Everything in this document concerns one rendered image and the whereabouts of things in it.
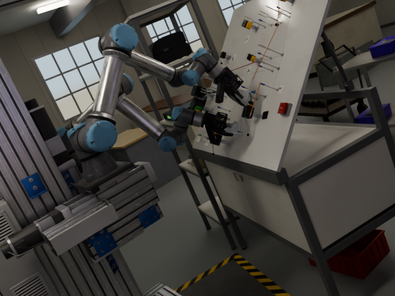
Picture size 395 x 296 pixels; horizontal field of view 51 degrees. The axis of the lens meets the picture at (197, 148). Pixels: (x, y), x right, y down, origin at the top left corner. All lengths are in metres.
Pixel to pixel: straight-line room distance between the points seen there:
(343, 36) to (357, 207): 7.12
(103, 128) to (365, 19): 8.45
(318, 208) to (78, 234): 1.06
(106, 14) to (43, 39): 1.38
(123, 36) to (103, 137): 0.42
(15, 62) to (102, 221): 6.78
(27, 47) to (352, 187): 7.09
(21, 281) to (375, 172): 1.66
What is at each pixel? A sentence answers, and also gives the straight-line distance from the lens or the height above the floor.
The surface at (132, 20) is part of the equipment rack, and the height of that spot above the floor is 1.82.
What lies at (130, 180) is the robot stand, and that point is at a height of 1.09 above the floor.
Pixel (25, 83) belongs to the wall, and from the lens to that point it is 8.24.
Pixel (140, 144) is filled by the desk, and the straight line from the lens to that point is 5.44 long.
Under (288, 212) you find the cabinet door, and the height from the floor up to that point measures 0.61.
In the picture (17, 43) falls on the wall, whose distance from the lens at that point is 8.36.
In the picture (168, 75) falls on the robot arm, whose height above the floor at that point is 1.42.
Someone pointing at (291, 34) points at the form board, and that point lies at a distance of 2.15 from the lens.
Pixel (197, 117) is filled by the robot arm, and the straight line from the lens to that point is 2.01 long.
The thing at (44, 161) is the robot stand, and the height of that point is 1.30.
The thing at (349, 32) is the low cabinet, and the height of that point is 0.56.
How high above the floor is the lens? 1.49
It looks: 13 degrees down
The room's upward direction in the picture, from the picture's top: 24 degrees counter-clockwise
